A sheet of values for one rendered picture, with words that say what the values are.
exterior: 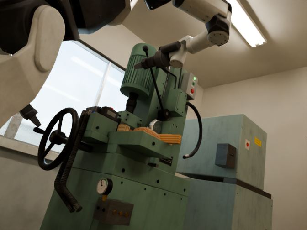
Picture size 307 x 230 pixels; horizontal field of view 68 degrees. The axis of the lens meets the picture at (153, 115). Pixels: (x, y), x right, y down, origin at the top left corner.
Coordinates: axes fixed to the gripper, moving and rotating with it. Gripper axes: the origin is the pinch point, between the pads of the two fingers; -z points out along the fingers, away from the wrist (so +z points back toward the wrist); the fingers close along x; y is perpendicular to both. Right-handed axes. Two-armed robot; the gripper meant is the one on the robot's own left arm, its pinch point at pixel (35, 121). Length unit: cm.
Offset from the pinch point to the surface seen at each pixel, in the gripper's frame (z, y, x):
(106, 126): -17.4, 20.5, 17.6
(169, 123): -39, 51, 20
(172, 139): -33, 34, 41
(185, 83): -33, 84, 8
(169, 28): -19, 204, -110
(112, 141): -22.3, 17.0, 23.5
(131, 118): -27.4, 38.6, 6.5
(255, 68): -126, 278, -60
